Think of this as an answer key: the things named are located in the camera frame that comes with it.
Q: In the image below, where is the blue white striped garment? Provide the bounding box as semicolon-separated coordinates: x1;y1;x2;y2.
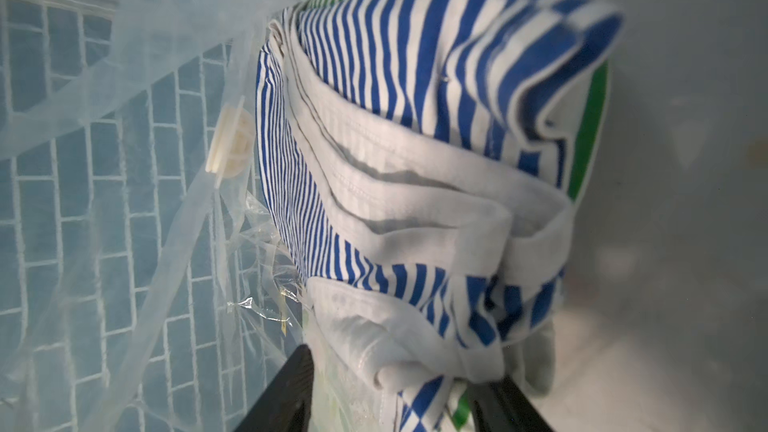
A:
254;0;625;432

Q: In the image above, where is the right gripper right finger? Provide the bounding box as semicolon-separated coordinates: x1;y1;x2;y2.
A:
467;377;553;432

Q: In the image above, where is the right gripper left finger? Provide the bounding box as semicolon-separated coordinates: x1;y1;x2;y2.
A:
235;344;315;432

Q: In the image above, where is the clear plastic vacuum bag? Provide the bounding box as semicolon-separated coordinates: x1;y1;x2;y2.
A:
1;0;767;431

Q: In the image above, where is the white vacuum bag valve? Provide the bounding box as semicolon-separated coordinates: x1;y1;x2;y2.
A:
205;96;255;188

